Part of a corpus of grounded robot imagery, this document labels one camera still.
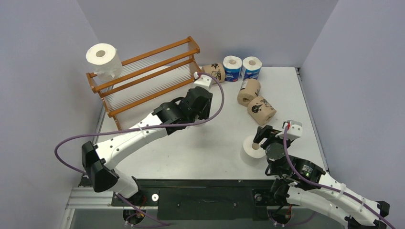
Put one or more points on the blue wrapped toilet roll right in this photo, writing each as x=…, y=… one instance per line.
x=251, y=67

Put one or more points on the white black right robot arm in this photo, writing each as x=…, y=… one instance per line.
x=303, y=183

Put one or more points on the brown wrapped roll plain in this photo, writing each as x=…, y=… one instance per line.
x=249, y=90

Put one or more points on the blue wrapped toilet roll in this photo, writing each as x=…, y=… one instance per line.
x=251, y=67
x=232, y=67

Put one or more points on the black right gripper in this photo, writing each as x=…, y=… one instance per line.
x=270, y=135

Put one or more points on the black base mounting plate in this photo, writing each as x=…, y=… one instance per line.
x=202, y=199

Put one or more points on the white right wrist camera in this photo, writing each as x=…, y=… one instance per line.
x=294, y=130

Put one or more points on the orange wooden tiered shelf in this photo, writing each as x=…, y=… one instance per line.
x=146, y=77

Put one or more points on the white toilet paper roll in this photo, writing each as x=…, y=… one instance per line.
x=198, y=123
x=105, y=61
x=251, y=153

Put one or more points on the brown roll black print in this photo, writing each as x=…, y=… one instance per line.
x=261, y=110

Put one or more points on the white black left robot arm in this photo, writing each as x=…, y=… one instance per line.
x=100, y=160

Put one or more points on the brown wrapped roll with cartoon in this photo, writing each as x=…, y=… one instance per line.
x=216, y=70

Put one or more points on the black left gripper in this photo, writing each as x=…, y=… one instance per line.
x=204, y=115

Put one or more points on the blue wrapped toilet roll left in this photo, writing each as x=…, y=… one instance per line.
x=232, y=67

